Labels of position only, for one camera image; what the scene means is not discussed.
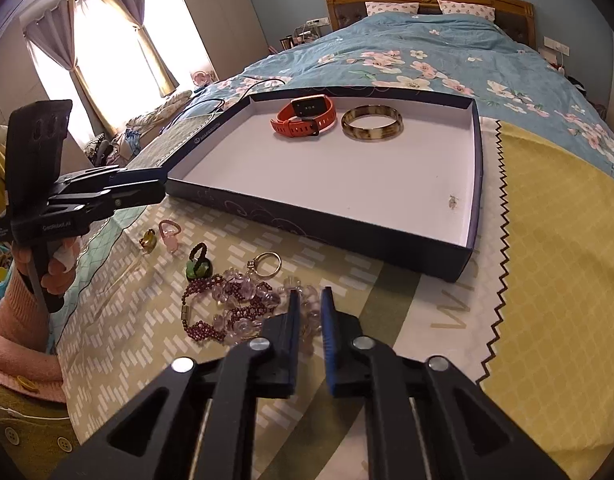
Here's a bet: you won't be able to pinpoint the beige patterned mat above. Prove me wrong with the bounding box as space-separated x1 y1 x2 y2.
49 110 508 480

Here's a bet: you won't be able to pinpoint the tortoiseshell bangle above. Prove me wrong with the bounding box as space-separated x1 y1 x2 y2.
341 105 404 142

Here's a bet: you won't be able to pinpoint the dark blue shallow box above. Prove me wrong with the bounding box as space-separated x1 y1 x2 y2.
165 91 484 284

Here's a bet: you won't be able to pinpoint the white dotted pillow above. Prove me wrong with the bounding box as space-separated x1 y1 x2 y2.
438 0 497 22
365 1 420 18

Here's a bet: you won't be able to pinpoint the purple and yellow curtain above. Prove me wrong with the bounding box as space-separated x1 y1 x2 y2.
94 0 180 92
23 12 118 137

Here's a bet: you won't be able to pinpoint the green flower ring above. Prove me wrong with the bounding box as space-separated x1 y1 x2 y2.
185 242 212 281

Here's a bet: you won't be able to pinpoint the black cable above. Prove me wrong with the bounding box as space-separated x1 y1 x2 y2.
174 77 288 127

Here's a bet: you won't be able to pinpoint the clear crystal bead bracelet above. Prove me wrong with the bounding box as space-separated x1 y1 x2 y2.
212 267 324 347

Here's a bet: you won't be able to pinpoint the pink ring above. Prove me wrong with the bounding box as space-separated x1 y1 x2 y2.
158 220 183 257

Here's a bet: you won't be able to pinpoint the orange smartwatch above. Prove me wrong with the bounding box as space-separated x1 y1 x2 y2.
271 95 336 138

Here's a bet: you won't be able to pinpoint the yellow zigzag-edged cloth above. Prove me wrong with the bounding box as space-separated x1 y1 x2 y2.
474 120 614 480

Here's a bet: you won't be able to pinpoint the person's left hand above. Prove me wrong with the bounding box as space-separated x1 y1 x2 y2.
12 235 84 306

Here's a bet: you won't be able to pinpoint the bedside clutter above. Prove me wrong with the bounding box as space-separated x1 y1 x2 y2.
278 17 331 54

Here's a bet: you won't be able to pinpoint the thin pale stick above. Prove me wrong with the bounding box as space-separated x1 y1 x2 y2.
103 255 148 294

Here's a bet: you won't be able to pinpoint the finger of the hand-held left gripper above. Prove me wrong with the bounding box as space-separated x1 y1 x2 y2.
94 166 166 191
87 187 166 212

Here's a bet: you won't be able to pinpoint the pile of clothes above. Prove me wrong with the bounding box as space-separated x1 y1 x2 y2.
84 89 196 162

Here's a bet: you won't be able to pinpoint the purple bead bracelet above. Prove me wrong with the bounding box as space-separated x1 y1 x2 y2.
181 275 274 344

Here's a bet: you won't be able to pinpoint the person's left forearm pink sleeve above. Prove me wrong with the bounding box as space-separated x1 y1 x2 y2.
0 270 68 407

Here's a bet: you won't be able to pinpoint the blue floral blanket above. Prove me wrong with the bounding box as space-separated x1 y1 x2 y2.
209 12 614 192

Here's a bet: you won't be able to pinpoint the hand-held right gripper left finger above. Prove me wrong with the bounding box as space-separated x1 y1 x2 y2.
52 287 302 480

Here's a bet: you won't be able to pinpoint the olive green garment yellow buttons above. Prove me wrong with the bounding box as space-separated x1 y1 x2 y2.
0 374 82 480

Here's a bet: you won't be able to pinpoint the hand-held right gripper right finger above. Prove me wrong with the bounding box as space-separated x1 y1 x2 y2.
321 286 570 480

